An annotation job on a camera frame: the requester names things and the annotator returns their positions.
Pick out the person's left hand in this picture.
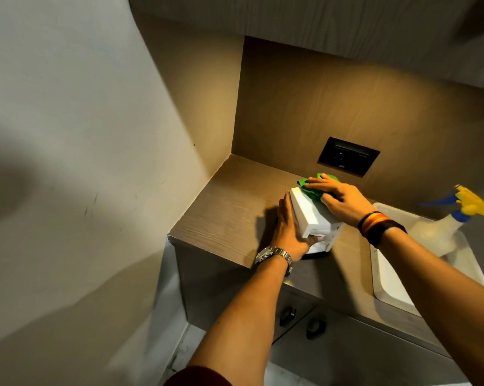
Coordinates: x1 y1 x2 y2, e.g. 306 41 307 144
270 191 325 262

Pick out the person's right hand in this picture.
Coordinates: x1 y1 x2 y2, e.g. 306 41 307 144
304 174 377 229

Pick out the green cleaning cloth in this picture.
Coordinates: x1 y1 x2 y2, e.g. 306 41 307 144
297 173 341 201

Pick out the white box appliance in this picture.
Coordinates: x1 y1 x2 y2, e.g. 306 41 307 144
289 186 344 255

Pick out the person's right forearm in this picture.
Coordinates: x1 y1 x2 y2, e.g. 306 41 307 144
376 228 484 386

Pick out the person's left forearm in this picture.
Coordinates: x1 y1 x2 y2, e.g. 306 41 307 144
187 256 291 379

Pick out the silver metal wristwatch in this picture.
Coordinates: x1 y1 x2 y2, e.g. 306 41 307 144
253 246 294 278

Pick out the black wristband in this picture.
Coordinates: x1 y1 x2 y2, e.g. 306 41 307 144
366 220 408 249

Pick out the white rectangular sink basin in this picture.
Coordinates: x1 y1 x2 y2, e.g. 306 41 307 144
369 202 484 318

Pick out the spray bottle with yellow trigger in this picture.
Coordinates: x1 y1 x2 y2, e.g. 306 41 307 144
408 184 484 258

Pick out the grey base cabinet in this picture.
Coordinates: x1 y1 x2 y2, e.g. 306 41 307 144
173 236 472 386

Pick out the dark red sleeve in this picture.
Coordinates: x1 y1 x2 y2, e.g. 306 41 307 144
173 365 233 386

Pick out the black wall socket panel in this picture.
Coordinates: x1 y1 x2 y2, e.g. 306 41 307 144
317 136 381 178

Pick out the orange red striped bracelet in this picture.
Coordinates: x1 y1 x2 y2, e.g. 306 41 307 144
358 211 392 237

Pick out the black cabinet door handle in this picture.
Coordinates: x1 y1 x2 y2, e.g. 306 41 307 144
306 318 327 341
279 306 297 328

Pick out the wooden wall cabinet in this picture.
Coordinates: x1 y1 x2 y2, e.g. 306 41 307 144
127 0 484 92

